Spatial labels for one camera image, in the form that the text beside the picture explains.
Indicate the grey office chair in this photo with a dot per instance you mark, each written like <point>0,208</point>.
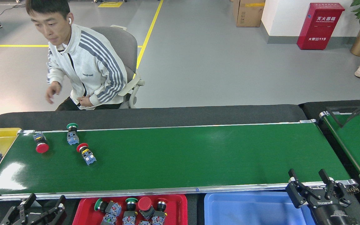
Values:
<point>120,43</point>

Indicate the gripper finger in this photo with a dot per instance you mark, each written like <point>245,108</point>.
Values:
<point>12,217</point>
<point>55,218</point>

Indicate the yellow push button switch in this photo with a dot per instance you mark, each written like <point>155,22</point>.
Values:
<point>108,219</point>

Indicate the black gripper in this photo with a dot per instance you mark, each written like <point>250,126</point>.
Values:
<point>331,214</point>

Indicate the red fire extinguisher box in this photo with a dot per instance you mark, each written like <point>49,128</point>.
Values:
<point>320,28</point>

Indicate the person's right hand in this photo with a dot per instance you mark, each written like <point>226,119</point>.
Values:
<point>53,90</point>

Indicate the blue plastic tray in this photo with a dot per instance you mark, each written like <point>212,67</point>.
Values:
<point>248,212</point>

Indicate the person's left hand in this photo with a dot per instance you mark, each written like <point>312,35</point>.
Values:
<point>86,102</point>

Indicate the red plastic tray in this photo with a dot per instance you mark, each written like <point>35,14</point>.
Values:
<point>177,212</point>

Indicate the red push button switch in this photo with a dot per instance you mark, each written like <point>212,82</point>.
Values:
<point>158,218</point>
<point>144,223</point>
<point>42,147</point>
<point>89,157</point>
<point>144,203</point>

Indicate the long green conveyor belt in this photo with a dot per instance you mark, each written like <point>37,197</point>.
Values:
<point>198,156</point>

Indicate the brown cardboard box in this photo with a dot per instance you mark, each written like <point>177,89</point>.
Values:
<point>248,14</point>

